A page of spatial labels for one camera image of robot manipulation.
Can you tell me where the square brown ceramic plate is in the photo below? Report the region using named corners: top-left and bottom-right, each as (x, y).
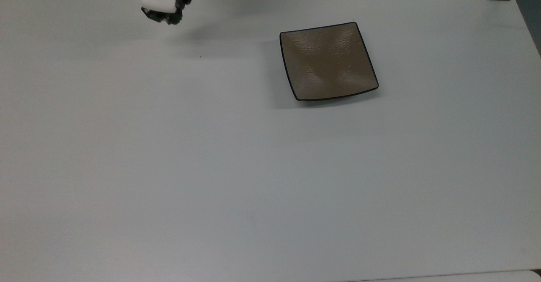
top-left (279, 22), bottom-right (380, 102)

